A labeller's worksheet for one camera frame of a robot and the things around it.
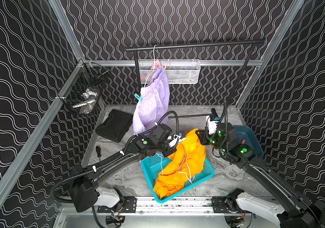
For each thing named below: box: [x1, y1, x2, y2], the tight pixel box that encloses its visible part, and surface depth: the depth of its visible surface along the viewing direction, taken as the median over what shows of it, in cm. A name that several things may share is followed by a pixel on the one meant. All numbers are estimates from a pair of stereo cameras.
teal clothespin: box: [134, 93, 143, 103], surface depth 58 cm
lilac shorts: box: [132, 66, 171, 134], surface depth 69 cm
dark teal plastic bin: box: [232, 124, 264, 157], surface depth 101 cm
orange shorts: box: [152, 128, 207, 200], surface depth 79 cm
